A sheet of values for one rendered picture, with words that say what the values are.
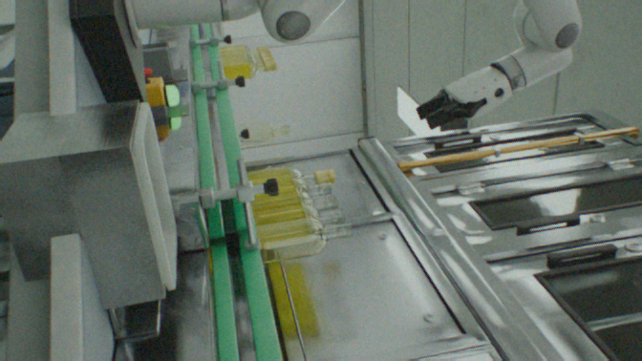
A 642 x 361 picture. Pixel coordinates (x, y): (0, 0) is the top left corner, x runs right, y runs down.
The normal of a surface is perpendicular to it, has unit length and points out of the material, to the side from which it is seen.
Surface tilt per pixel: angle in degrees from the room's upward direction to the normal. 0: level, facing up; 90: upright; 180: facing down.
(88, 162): 90
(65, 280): 90
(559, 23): 92
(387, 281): 91
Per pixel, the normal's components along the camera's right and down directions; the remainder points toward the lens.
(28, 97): 0.06, -0.47
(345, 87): 0.20, 0.43
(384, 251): -0.07, -0.89
